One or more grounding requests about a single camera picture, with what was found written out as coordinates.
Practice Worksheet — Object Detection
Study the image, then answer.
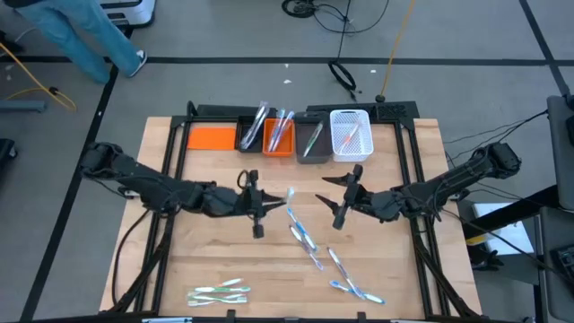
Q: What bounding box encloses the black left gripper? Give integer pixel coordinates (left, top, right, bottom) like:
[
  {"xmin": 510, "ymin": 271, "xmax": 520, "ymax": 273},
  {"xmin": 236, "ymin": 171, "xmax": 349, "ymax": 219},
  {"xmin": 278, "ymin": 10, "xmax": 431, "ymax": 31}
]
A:
[{"xmin": 210, "ymin": 169, "xmax": 288, "ymax": 240}]

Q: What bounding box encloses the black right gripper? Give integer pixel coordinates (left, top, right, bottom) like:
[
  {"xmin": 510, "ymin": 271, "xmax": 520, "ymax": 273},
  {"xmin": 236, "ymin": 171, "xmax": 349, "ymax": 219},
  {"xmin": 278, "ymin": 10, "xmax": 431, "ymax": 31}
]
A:
[{"xmin": 315, "ymin": 163, "xmax": 403, "ymax": 231}]

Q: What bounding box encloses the blue white toothbrush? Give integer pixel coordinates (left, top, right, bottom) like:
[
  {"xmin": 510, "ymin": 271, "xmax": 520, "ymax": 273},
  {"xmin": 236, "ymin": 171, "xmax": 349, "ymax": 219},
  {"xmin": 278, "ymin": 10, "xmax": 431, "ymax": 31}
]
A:
[
  {"xmin": 329, "ymin": 280, "xmax": 387, "ymax": 306},
  {"xmin": 267, "ymin": 108, "xmax": 286, "ymax": 153},
  {"xmin": 286, "ymin": 206, "xmax": 318, "ymax": 252},
  {"xmin": 273, "ymin": 110, "xmax": 296, "ymax": 153}
]

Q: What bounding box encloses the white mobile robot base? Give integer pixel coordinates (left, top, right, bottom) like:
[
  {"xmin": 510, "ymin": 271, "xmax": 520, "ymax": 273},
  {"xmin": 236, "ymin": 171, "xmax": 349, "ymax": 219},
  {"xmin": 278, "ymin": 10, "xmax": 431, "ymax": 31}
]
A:
[{"xmin": 98, "ymin": 0, "xmax": 157, "ymax": 29}]

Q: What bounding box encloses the grey plastic basket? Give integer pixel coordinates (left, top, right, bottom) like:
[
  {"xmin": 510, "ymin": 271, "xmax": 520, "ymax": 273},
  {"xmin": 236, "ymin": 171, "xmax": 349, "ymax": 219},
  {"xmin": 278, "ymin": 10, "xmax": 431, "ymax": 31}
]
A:
[{"xmin": 293, "ymin": 110, "xmax": 334, "ymax": 165}]

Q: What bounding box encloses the orange plastic basket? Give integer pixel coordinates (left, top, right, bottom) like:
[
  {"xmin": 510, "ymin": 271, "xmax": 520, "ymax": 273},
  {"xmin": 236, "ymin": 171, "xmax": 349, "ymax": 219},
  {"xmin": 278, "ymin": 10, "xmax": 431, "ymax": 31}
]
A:
[{"xmin": 262, "ymin": 117, "xmax": 297, "ymax": 158}]

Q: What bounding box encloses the white plastic basket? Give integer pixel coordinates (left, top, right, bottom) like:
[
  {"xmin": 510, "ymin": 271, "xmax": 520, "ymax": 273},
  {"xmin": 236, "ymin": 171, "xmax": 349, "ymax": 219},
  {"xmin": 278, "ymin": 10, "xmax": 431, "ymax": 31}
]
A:
[{"xmin": 329, "ymin": 109, "xmax": 375, "ymax": 163}]

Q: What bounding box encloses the orange flat lid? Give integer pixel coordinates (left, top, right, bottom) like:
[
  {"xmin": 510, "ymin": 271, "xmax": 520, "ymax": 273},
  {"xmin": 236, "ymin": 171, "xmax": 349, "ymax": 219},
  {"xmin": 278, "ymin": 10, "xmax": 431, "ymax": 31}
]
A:
[{"xmin": 187, "ymin": 127, "xmax": 238, "ymax": 151}]

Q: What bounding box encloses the black perforated panel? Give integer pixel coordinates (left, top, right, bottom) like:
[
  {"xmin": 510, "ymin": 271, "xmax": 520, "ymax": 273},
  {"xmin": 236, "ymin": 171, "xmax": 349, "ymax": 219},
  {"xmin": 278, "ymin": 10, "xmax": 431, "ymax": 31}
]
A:
[{"xmin": 306, "ymin": 100, "xmax": 422, "ymax": 123}]

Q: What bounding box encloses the black flat panel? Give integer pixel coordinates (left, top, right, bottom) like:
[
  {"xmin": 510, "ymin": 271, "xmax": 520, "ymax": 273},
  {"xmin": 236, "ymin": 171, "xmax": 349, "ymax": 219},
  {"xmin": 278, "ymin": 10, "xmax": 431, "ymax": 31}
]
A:
[{"xmin": 187, "ymin": 100, "xmax": 279, "ymax": 119}]

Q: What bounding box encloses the white paper sheet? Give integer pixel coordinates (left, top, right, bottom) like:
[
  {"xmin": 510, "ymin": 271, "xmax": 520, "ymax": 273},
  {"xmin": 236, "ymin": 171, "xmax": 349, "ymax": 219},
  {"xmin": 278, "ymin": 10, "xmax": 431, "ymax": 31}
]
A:
[{"xmin": 468, "ymin": 202, "xmax": 535, "ymax": 258}]

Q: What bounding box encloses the black beam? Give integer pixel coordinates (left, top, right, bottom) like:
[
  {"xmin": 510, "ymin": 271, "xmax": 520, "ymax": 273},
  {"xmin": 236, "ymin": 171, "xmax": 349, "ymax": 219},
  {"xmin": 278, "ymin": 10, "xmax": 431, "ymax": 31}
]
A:
[{"xmin": 461, "ymin": 184, "xmax": 561, "ymax": 240}]

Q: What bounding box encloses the grey desk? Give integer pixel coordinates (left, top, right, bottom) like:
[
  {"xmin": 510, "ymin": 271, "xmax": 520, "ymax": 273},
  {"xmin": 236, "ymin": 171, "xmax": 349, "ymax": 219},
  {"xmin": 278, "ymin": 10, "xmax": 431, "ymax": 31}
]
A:
[{"xmin": 533, "ymin": 205, "xmax": 574, "ymax": 323}]

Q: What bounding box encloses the grey flat bar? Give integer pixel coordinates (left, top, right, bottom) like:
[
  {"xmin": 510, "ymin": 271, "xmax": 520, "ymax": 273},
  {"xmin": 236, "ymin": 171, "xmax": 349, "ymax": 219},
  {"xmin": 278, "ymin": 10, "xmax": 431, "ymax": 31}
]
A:
[{"xmin": 0, "ymin": 99, "xmax": 48, "ymax": 114}]

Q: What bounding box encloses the person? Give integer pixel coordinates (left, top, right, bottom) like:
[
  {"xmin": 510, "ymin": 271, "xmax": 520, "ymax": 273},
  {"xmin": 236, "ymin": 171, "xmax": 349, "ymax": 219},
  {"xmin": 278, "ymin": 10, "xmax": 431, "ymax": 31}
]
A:
[{"xmin": 15, "ymin": 0, "xmax": 148, "ymax": 85}]

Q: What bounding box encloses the yellow cable with black weight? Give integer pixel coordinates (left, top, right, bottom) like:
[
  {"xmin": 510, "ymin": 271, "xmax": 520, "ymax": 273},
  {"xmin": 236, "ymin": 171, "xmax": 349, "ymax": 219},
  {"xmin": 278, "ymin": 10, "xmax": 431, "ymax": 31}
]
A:
[{"xmin": 375, "ymin": 0, "xmax": 417, "ymax": 103}]

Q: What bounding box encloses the black looped cable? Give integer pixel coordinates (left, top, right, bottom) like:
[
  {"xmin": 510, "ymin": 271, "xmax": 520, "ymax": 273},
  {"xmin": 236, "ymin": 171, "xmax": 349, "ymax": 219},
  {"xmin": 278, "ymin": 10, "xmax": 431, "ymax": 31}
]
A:
[{"xmin": 327, "ymin": 0, "xmax": 359, "ymax": 102}]

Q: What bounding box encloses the black cable bundle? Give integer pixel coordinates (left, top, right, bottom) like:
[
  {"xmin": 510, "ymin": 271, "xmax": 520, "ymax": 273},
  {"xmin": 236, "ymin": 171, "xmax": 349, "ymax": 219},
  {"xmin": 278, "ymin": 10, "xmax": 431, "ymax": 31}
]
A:
[{"xmin": 470, "ymin": 245, "xmax": 507, "ymax": 272}]

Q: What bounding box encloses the thick black cable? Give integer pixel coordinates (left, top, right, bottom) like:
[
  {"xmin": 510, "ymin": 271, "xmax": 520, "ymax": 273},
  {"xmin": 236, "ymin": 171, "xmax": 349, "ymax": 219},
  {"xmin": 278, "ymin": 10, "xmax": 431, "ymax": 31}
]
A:
[{"xmin": 110, "ymin": 206, "xmax": 152, "ymax": 307}]

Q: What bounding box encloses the black cable coil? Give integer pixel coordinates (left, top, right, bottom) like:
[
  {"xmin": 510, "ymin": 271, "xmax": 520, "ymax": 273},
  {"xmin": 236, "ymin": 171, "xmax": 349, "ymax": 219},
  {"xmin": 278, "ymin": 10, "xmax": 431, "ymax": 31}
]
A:
[{"xmin": 281, "ymin": 0, "xmax": 391, "ymax": 35}]

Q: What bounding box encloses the thin black cable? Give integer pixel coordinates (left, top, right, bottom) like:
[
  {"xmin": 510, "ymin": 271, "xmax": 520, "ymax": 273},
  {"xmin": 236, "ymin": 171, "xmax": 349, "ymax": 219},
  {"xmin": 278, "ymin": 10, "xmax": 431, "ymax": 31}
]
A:
[{"xmin": 442, "ymin": 109, "xmax": 551, "ymax": 177}]

